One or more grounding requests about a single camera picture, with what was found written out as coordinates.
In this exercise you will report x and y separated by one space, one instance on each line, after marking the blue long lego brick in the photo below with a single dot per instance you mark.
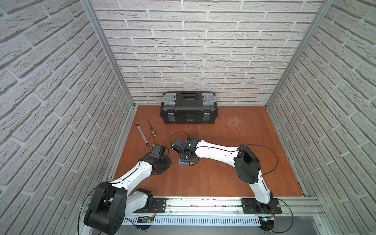
184 162

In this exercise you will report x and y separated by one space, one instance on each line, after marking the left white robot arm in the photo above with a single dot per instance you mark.
113 202

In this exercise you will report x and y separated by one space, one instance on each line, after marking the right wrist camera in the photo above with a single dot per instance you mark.
179 145

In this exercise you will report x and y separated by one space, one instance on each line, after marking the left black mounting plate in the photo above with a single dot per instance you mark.
156 205

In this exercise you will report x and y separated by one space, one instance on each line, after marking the silver combination wrench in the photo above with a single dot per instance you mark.
137 125

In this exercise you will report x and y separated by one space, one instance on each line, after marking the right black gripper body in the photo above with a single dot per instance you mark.
184 159

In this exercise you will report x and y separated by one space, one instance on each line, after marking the black plastic toolbox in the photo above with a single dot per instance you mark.
184 107

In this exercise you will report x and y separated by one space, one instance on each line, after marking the yellow black screwdriver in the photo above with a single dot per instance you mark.
152 130

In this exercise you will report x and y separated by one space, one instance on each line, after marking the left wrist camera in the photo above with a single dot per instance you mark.
157 152

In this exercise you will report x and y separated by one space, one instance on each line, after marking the black mounting plate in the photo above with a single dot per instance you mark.
156 205
252 206

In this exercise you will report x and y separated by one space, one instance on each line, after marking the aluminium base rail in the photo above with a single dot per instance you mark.
231 206

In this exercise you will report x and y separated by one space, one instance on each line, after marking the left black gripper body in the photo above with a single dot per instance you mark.
164 164

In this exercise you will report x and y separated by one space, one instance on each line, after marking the white slotted cable duct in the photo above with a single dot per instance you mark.
190 220

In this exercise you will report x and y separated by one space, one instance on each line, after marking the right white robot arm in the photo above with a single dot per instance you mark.
242 158

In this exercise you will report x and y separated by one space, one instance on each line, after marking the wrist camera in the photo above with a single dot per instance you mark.
157 152
179 145

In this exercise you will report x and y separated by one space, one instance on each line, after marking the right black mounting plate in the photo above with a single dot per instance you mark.
252 206

